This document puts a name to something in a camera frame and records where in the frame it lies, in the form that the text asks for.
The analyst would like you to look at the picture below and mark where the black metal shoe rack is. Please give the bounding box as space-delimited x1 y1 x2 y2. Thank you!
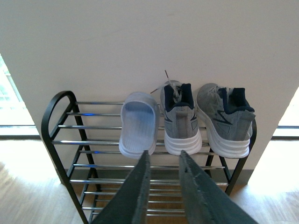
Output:
41 91 256 224

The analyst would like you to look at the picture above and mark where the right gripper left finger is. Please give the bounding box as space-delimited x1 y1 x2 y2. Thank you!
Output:
92 150 150 224

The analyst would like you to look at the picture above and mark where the light blue slipper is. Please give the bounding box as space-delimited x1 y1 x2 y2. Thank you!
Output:
119 92 160 159

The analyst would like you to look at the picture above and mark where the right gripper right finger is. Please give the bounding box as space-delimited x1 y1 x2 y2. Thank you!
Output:
179 150 256 224

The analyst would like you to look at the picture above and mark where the grey knit sneaker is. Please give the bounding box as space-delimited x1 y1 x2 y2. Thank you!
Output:
157 78 202 155
196 83 255 159

